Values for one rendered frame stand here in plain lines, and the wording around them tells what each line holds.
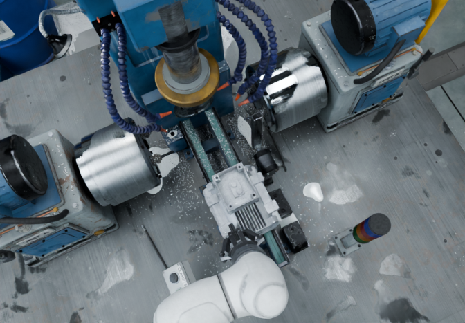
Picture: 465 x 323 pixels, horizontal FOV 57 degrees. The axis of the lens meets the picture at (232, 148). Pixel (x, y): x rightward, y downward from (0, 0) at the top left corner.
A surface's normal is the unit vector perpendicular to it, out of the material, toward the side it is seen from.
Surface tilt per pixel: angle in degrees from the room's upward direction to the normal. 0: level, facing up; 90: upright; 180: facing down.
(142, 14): 85
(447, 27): 0
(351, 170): 0
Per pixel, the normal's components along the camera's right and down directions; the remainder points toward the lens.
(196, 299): -0.12, -0.57
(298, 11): -0.04, -0.32
